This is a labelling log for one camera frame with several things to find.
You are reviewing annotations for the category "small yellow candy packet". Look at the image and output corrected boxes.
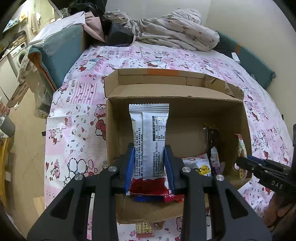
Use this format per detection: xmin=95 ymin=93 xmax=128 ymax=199
xmin=234 ymin=133 xmax=248 ymax=181

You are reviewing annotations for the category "silver yellow snack bag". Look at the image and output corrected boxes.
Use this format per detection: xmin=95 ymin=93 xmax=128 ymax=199
xmin=182 ymin=153 xmax=211 ymax=177

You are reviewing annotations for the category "dark brown snack packet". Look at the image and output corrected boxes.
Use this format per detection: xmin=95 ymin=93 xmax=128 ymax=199
xmin=204 ymin=127 xmax=222 ymax=176

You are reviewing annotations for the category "yellow checkered biscuit packet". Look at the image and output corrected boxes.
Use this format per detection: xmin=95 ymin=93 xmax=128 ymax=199
xmin=136 ymin=222 xmax=154 ymax=238

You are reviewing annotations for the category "white red wafer bar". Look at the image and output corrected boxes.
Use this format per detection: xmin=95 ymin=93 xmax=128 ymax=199
xmin=128 ymin=103 xmax=169 ymax=195

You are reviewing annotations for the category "sweet rice cake packet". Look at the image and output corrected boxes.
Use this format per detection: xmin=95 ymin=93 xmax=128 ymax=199
xmin=164 ymin=189 xmax=184 ymax=203

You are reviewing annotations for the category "small clear cake packet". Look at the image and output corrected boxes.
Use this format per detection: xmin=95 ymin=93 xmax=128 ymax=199
xmin=154 ymin=221 xmax=165 ymax=230

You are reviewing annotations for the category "blue yellow chip bag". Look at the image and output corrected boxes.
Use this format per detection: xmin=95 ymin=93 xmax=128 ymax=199
xmin=133 ymin=195 xmax=165 ymax=203

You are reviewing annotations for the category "grey trash bin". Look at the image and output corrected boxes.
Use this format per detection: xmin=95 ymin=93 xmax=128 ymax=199
xmin=1 ymin=115 xmax=16 ymax=138

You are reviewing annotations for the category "brown cardboard box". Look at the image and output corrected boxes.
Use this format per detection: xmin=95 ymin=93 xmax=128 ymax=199
xmin=103 ymin=68 xmax=253 ymax=225

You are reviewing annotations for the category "teal headboard cushion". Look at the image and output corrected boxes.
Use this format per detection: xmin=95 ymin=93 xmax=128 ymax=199
xmin=214 ymin=31 xmax=276 ymax=90

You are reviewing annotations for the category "teal side cushion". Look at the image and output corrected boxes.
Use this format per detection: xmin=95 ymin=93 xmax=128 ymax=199
xmin=28 ymin=25 xmax=86 ymax=95

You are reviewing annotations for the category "white washing machine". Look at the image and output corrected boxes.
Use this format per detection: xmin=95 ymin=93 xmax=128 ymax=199
xmin=8 ymin=42 xmax=27 ymax=77

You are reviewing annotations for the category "crumpled floral blanket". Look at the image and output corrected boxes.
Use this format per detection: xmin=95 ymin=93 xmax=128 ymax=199
xmin=104 ymin=9 xmax=220 ymax=52

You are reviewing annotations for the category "black plastic bag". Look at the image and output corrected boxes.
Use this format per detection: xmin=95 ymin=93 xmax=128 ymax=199
xmin=49 ymin=1 xmax=135 ymax=47

